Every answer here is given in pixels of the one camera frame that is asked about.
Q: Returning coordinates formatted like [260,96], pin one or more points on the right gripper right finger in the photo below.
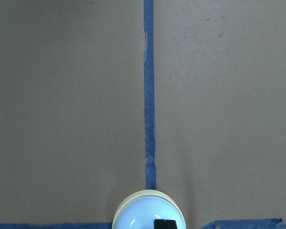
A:
[170,224]

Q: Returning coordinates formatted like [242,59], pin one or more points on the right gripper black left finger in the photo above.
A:
[159,224]

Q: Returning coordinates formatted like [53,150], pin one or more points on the blue white call bell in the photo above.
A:
[140,209]

